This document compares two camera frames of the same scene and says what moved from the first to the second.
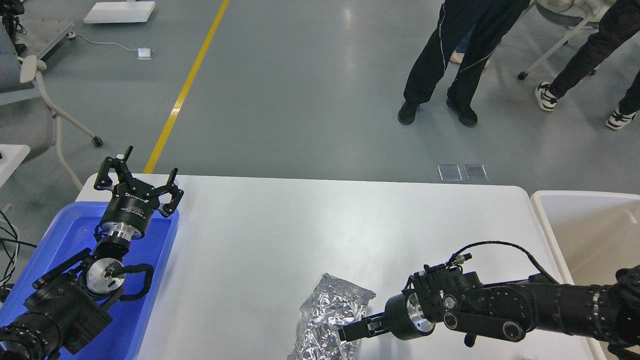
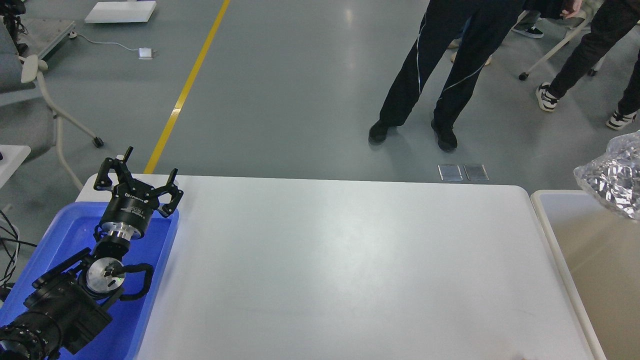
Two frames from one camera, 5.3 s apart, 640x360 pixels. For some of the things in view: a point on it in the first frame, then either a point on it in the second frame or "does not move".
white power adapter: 144,53 does not move
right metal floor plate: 475,172 does not move
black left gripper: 131,208 does not move
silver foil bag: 334,304 to 613,177
